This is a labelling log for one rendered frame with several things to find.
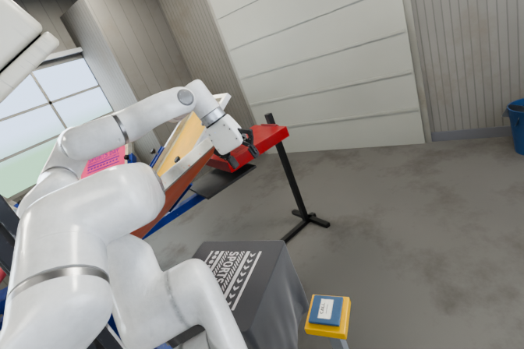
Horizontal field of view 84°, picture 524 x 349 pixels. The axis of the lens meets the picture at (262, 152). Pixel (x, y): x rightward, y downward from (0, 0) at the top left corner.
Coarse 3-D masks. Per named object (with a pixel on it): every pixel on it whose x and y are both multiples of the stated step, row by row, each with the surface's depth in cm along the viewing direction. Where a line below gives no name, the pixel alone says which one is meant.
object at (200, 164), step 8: (208, 152) 108; (200, 160) 107; (200, 168) 134; (192, 176) 126; (184, 184) 122; (176, 192) 121; (168, 200) 117; (168, 208) 151; (160, 216) 141; (152, 224) 140; (144, 232) 135
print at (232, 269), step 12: (216, 252) 144; (228, 252) 141; (240, 252) 138; (252, 252) 135; (216, 264) 136; (228, 264) 133; (240, 264) 130; (252, 264) 128; (216, 276) 129; (228, 276) 126; (240, 276) 124; (228, 288) 120; (240, 288) 117; (228, 300) 114
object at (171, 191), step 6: (192, 168) 102; (186, 174) 102; (180, 180) 98; (174, 186) 96; (168, 192) 96; (174, 192) 112; (168, 198) 110; (150, 222) 123; (138, 228) 99; (144, 228) 120; (138, 234) 117
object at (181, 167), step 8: (200, 144) 102; (208, 144) 104; (192, 152) 97; (200, 152) 99; (184, 160) 93; (192, 160) 95; (176, 168) 89; (184, 168) 91; (168, 176) 86; (176, 176) 87; (168, 184) 84; (176, 200) 157
